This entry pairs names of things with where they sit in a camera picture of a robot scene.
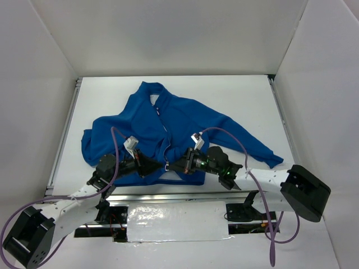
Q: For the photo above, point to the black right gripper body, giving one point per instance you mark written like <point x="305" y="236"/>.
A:
<point x="189" y="160"/>

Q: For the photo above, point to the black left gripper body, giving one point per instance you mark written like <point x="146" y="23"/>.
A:
<point x="139" y="162"/>

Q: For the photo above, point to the silver zipper pull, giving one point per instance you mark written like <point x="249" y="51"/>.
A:
<point x="166" y="167"/>

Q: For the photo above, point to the blue zip-up fleece jacket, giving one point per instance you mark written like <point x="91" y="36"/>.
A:
<point x="163" y="124"/>

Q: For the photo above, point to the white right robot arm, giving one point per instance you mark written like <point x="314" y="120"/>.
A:
<point x="293" y="190"/>

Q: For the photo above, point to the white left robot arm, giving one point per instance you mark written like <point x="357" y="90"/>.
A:
<point x="36" y="231"/>

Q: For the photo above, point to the white foil-taped front panel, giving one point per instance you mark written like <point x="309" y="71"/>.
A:
<point x="177" y="222"/>

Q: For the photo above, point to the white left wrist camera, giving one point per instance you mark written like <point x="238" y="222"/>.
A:
<point x="130" y="145"/>

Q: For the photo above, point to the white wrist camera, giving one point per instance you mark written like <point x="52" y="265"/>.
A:
<point x="130" y="145"/>
<point x="198" y="140"/>

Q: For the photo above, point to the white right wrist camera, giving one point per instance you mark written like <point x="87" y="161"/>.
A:
<point x="198" y="140"/>

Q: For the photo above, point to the aluminium front rail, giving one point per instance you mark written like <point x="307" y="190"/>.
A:
<point x="177" y="197"/>

